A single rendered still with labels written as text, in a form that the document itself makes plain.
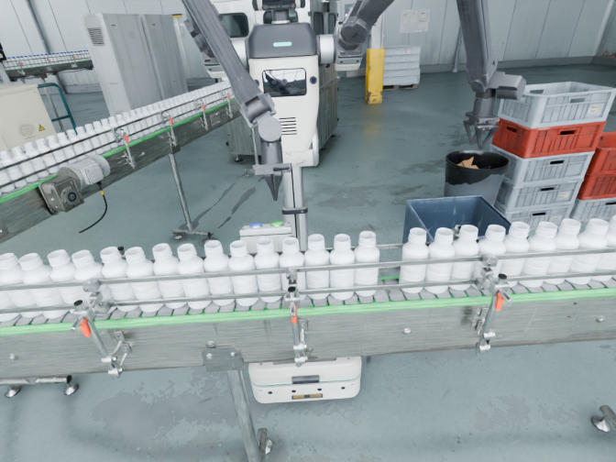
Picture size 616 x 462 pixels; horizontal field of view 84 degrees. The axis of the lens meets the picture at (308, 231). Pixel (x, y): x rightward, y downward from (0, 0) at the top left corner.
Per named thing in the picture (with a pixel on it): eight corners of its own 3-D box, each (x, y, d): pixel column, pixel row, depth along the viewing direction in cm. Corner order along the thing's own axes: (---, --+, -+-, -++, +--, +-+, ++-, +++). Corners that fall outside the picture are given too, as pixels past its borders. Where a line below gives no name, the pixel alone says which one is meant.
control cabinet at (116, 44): (148, 129, 668) (114, 13, 569) (170, 130, 655) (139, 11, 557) (116, 141, 601) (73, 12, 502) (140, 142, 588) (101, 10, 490)
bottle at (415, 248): (419, 279, 90) (427, 225, 81) (425, 294, 85) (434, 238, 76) (396, 280, 90) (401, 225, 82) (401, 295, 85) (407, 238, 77)
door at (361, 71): (344, 78, 1162) (345, 4, 1054) (344, 77, 1170) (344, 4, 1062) (373, 76, 1163) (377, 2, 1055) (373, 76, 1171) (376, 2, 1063)
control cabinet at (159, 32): (174, 118, 741) (149, 14, 643) (194, 118, 728) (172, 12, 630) (150, 128, 674) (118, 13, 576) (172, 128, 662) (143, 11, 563)
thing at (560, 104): (531, 128, 241) (541, 95, 230) (494, 116, 276) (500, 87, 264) (608, 121, 248) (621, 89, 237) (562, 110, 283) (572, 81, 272)
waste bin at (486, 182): (445, 246, 278) (459, 170, 245) (426, 218, 317) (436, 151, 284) (500, 242, 279) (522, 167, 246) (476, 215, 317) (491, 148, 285)
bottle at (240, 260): (249, 288, 90) (240, 235, 82) (264, 298, 87) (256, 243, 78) (231, 300, 87) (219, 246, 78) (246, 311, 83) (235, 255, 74)
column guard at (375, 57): (366, 104, 775) (368, 49, 719) (363, 101, 809) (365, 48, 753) (383, 103, 776) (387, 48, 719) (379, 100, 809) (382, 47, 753)
